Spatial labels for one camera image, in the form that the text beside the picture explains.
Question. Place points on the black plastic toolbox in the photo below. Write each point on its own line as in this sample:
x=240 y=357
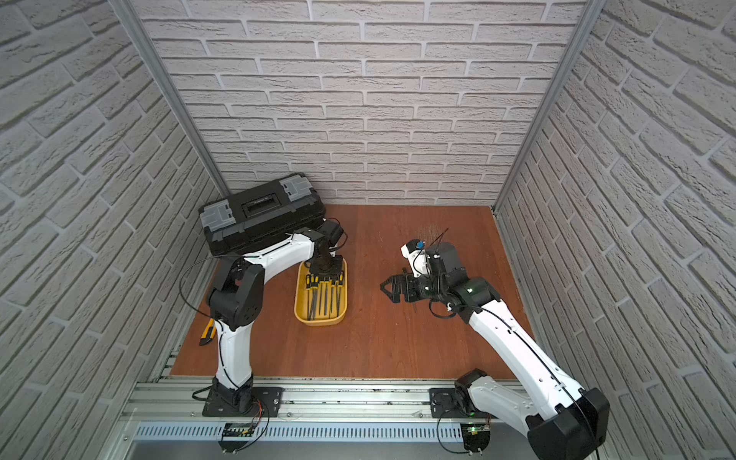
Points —
x=262 y=216

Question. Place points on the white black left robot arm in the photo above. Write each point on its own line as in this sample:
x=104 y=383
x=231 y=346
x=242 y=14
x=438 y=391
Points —
x=237 y=294

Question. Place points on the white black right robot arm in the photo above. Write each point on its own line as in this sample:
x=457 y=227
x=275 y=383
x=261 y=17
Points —
x=560 y=418

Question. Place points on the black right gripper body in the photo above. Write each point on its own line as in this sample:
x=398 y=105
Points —
x=420 y=288

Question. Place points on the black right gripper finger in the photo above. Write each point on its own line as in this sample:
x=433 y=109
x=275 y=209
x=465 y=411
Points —
x=396 y=281
x=395 y=294

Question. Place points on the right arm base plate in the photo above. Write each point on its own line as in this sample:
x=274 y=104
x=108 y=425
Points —
x=451 y=402

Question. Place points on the left controller board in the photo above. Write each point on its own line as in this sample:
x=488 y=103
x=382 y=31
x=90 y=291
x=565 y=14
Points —
x=238 y=436

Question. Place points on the orange handled pliers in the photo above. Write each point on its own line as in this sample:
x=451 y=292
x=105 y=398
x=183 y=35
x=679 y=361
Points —
x=209 y=333

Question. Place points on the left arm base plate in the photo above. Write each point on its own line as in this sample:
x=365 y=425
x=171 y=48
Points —
x=250 y=402

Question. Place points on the yellow plastic tray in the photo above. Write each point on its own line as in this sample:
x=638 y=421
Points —
x=321 y=299

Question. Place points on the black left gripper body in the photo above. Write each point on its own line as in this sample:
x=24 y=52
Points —
x=325 y=273

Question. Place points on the aluminium front rail frame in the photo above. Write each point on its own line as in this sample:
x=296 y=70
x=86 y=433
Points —
x=165 y=419

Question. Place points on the controller board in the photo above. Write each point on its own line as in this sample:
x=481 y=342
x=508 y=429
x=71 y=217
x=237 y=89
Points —
x=476 y=437
x=238 y=436

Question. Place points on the right controller board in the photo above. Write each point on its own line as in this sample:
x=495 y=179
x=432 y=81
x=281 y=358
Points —
x=476 y=437

